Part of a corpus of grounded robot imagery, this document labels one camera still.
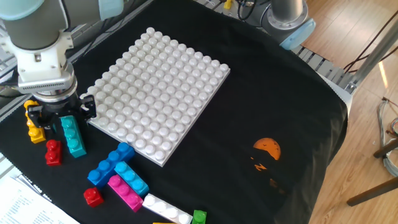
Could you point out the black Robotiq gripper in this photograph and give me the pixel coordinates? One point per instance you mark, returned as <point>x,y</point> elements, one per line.
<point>62,109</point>

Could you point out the teal four-stud block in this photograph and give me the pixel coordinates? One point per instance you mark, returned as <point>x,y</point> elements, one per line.
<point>74,143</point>

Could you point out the red two-stud block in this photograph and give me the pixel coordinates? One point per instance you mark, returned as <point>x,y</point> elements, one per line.
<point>53,157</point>

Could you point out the dark blue four-stud block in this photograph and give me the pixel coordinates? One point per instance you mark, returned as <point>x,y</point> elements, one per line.
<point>105,168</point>

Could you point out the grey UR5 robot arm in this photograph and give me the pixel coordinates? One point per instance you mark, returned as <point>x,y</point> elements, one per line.
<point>31,28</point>

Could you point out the yellow four-stud block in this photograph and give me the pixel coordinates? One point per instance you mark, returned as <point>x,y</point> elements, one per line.
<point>37,135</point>

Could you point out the red single-stud block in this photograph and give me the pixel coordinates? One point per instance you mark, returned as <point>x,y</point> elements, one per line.
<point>93,199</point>

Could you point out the white studded baseplate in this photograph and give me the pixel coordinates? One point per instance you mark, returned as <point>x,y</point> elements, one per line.
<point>161,99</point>

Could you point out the light blue three-stud block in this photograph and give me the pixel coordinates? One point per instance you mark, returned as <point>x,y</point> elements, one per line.
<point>133,182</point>

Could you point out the white paper sheets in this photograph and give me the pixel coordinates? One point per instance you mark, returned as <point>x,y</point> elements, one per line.
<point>25,208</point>

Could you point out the magenta three-stud block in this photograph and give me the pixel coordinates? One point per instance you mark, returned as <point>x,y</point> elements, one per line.
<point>127,196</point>

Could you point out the white four-stud block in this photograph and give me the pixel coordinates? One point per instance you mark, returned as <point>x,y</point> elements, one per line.
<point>164,211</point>

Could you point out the green two-stud block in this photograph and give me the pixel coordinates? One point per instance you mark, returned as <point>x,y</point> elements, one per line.
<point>199,217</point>

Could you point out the black cloth with orange print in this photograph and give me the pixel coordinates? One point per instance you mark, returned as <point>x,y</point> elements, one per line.
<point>248,93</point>

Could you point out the yellow plastic clip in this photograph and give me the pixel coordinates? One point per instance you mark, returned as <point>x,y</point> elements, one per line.
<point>228,3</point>

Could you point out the dark furniture leg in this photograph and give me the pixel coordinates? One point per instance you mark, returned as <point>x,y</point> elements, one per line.
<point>387,148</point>
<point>373,191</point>

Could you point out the aluminium frame post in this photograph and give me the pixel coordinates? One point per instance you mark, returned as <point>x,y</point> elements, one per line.
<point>376,53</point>

